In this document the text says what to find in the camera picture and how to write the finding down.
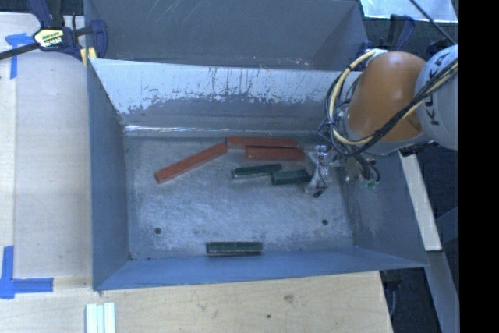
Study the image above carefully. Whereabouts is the red-brown flat block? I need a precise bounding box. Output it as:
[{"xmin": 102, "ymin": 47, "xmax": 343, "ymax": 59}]
[
  {"xmin": 225, "ymin": 136, "xmax": 300, "ymax": 150},
  {"xmin": 244, "ymin": 145, "xmax": 306, "ymax": 162},
  {"xmin": 154, "ymin": 141, "xmax": 229, "ymax": 185}
]

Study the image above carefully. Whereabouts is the pale wood board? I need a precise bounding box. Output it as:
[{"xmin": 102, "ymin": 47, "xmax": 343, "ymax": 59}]
[{"xmin": 13, "ymin": 50, "xmax": 94, "ymax": 280}]

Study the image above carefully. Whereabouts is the dark green flat block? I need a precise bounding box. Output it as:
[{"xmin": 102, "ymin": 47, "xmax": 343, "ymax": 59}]
[
  {"xmin": 205, "ymin": 241, "xmax": 264, "ymax": 257},
  {"xmin": 230, "ymin": 163, "xmax": 283, "ymax": 181},
  {"xmin": 271, "ymin": 168, "xmax": 313, "ymax": 186}
]

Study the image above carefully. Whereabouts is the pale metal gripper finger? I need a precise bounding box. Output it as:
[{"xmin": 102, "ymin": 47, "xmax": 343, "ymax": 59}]
[
  {"xmin": 305, "ymin": 165, "xmax": 332, "ymax": 194},
  {"xmin": 306, "ymin": 144, "xmax": 332, "ymax": 165}
]

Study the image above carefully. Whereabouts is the grey metal bin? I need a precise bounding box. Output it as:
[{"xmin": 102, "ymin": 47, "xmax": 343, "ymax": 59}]
[{"xmin": 81, "ymin": 0, "xmax": 430, "ymax": 292}]

